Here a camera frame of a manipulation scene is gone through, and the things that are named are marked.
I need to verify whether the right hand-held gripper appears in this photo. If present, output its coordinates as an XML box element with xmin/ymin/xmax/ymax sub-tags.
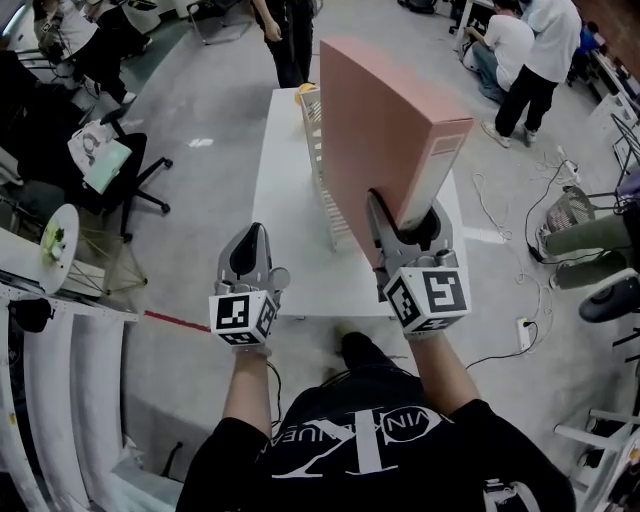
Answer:
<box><xmin>366</xmin><ymin>188</ymin><xmax>472</xmax><ymax>334</ymax></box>

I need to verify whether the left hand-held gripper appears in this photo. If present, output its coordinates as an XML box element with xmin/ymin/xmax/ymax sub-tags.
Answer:
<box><xmin>208</xmin><ymin>222</ymin><xmax>291</xmax><ymax>347</ymax></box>

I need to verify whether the pink file box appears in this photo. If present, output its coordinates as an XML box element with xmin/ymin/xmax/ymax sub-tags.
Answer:
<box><xmin>318</xmin><ymin>35</ymin><xmax>475</xmax><ymax>266</ymax></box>

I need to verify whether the white wire rack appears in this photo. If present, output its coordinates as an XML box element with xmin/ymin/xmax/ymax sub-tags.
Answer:
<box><xmin>298</xmin><ymin>87</ymin><xmax>351</xmax><ymax>254</ymax></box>

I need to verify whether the person's right forearm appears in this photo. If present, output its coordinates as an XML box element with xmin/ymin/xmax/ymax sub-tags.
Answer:
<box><xmin>409</xmin><ymin>332</ymin><xmax>484</xmax><ymax>416</ymax></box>

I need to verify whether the person's left forearm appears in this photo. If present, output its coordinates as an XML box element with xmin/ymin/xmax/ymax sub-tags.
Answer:
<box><xmin>222</xmin><ymin>347</ymin><xmax>274</xmax><ymax>441</ymax></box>

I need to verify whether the white rectangular table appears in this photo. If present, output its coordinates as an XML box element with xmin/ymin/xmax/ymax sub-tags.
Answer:
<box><xmin>251</xmin><ymin>87</ymin><xmax>471</xmax><ymax>321</ymax></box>

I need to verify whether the red floor tape strip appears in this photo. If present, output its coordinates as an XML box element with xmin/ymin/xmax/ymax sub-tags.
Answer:
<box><xmin>143</xmin><ymin>309</ymin><xmax>211</xmax><ymax>334</ymax></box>

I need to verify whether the person's black trouser leg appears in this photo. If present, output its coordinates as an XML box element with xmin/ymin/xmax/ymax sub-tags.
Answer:
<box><xmin>339</xmin><ymin>331</ymin><xmax>421</xmax><ymax>381</ymax></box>

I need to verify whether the black office chair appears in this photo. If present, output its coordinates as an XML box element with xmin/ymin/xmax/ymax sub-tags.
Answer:
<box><xmin>64</xmin><ymin>107</ymin><xmax>174</xmax><ymax>244</ymax></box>

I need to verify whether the grey mesh basket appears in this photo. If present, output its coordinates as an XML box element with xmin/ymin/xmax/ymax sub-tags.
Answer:
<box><xmin>546</xmin><ymin>185</ymin><xmax>596</xmax><ymax>234</ymax></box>

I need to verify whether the light green cushion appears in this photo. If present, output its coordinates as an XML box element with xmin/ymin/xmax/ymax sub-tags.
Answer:
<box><xmin>82</xmin><ymin>137</ymin><xmax>134</xmax><ymax>196</ymax></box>

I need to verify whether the round white side table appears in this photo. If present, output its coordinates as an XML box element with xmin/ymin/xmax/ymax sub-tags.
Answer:
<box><xmin>37</xmin><ymin>203</ymin><xmax>149</xmax><ymax>296</ymax></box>

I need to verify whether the small green plant dish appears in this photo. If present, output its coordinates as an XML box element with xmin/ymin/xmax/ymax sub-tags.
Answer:
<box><xmin>42</xmin><ymin>224</ymin><xmax>69</xmax><ymax>266</ymax></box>

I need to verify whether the white printed tote bag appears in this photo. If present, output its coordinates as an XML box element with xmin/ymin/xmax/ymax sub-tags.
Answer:
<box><xmin>67</xmin><ymin>122</ymin><xmax>114</xmax><ymax>169</ymax></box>

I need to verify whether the white shelving unit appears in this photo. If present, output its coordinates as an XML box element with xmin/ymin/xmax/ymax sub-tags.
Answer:
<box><xmin>0</xmin><ymin>269</ymin><xmax>141</xmax><ymax>512</ymax></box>

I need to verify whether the black round bag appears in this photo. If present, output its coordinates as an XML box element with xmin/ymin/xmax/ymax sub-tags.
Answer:
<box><xmin>7</xmin><ymin>297</ymin><xmax>54</xmax><ymax>334</ymax></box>

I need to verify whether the person's black printed t-shirt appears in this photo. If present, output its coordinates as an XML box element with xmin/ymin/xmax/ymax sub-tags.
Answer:
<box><xmin>174</xmin><ymin>367</ymin><xmax>576</xmax><ymax>512</ymax></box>

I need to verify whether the white cable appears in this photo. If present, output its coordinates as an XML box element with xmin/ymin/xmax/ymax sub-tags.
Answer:
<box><xmin>472</xmin><ymin>149</ymin><xmax>556</xmax><ymax>331</ymax></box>

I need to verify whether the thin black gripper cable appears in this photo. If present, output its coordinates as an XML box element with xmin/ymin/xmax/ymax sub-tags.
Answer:
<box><xmin>266</xmin><ymin>359</ymin><xmax>284</xmax><ymax>431</ymax></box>

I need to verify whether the black power cable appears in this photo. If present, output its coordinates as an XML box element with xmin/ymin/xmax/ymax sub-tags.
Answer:
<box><xmin>464</xmin><ymin>322</ymin><xmax>539</xmax><ymax>371</ymax></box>

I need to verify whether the metal cantilever chair frame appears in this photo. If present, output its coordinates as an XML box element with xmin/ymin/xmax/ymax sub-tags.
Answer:
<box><xmin>189</xmin><ymin>0</ymin><xmax>252</xmax><ymax>46</ymax></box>

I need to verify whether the white harness strap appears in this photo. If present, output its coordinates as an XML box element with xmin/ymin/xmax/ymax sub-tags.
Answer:
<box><xmin>482</xmin><ymin>477</ymin><xmax>539</xmax><ymax>512</ymax></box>

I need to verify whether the white metal frame stand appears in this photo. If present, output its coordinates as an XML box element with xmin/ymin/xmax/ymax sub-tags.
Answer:
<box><xmin>554</xmin><ymin>409</ymin><xmax>640</xmax><ymax>512</ymax></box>

